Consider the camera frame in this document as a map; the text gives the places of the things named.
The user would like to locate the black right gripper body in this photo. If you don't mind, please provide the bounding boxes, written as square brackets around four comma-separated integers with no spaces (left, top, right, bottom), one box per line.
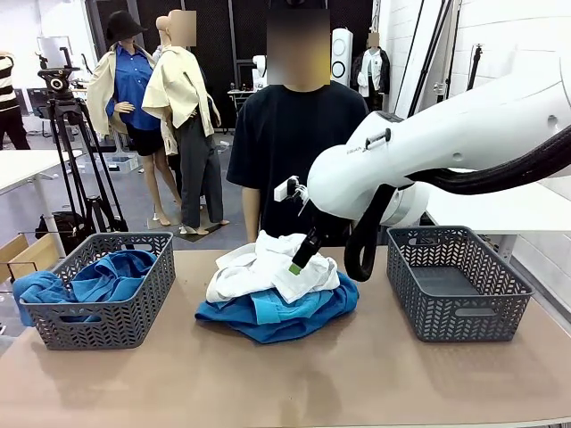
[307,207,353,251]

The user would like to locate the white garment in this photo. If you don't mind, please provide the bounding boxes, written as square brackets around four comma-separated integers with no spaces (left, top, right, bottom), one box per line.
[205,229,341,305]

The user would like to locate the light blue garment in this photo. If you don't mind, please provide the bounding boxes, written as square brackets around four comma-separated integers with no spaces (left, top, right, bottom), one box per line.
[252,284,340,325]

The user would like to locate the dark blue shirt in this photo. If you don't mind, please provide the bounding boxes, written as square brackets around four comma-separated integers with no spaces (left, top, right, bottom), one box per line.
[12,249,158,327]

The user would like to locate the person's right forearm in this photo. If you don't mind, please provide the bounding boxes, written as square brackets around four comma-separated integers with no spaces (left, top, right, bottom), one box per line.
[242,185,263,244]

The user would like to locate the dark blue trousers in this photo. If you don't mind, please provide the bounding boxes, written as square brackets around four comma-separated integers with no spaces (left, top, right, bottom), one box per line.
[194,271,360,345]

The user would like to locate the person in black t-shirt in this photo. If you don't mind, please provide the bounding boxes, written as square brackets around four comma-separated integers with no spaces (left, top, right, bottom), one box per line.
[226,0,371,249]

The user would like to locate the grey woven-pattern plastic basket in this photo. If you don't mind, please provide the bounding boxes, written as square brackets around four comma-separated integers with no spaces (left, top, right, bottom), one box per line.
[385,225,535,343]
[21,231,175,351]

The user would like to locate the mannequin in white black jacket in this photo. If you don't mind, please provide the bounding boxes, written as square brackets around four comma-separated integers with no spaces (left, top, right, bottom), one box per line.
[351,31,392,112]

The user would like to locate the small background table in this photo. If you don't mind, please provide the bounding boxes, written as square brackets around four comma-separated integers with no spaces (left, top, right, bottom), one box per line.
[227,88,258,133]

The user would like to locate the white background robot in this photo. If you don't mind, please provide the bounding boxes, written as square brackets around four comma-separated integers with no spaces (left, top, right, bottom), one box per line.
[251,53,269,93]

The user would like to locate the white tower air conditioner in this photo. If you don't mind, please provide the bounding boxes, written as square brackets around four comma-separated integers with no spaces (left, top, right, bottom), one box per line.
[330,28,353,88]

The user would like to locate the leaning black folded stands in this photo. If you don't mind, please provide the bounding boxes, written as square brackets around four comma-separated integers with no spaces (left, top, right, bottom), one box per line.
[396,0,463,118]

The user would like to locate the white floor box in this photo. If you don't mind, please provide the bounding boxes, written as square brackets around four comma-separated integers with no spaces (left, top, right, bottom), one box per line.
[104,153,140,175]

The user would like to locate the mannequin in cream jacket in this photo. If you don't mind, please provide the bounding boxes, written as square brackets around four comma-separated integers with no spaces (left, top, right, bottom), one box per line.
[141,9,231,236]

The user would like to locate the upright black pole stand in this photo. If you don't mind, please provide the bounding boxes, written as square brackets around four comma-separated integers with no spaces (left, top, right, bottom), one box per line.
[466,44,485,90]

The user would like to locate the black bag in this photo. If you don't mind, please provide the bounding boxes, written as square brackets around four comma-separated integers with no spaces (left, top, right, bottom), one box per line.
[34,210,93,256]

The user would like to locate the mannequin in blue shirt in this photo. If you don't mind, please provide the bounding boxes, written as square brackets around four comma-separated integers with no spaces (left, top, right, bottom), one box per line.
[87,11,182,226]

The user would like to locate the black brimmed hat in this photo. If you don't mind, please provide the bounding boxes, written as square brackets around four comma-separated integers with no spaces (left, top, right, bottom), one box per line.
[105,11,148,45]

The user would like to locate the white table with round leg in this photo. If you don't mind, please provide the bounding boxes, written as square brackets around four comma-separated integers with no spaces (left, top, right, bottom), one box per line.
[0,149,84,258]

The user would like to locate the background person in striped shirt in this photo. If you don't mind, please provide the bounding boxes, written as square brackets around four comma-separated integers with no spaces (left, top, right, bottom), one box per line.
[0,50,31,152]

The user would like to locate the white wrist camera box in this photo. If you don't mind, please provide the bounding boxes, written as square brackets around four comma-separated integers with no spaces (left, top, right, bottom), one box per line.
[274,175,309,202]

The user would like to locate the white table by brick wall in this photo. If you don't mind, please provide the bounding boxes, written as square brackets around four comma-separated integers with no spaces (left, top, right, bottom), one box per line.
[421,177,571,264]

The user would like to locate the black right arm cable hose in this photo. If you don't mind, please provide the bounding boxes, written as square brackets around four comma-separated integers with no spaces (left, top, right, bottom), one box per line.
[343,127,571,283]

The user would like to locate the black camera tripod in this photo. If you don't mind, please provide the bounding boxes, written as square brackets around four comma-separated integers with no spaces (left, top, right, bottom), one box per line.
[46,95,130,235]

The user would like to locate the black camera head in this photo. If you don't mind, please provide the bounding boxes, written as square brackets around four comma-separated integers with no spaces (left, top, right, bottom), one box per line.
[34,46,84,102]

